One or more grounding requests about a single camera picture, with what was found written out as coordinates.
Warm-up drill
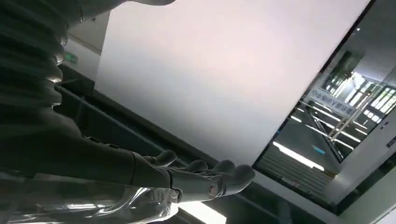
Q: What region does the green exit sign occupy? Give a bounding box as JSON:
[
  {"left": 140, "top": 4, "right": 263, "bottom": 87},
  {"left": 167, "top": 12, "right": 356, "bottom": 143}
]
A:
[{"left": 64, "top": 51, "right": 79, "bottom": 65}]

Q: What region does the long ceiling light strip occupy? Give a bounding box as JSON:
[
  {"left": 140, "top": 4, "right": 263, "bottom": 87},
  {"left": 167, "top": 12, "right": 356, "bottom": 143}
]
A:
[{"left": 272, "top": 141, "right": 325, "bottom": 173}]

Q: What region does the ribbed grey right arm sleeve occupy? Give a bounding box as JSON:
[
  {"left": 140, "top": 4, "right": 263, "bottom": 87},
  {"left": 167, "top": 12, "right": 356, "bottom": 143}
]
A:
[{"left": 0, "top": 0, "right": 70, "bottom": 109}]

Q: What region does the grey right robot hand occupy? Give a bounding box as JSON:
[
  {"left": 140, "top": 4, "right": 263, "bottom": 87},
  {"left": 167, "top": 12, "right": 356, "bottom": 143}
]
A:
[{"left": 0, "top": 105, "right": 256, "bottom": 224}]

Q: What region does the white printed banner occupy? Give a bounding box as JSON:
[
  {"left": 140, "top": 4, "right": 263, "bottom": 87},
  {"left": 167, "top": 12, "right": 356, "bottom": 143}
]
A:
[{"left": 306, "top": 89, "right": 357, "bottom": 118}]

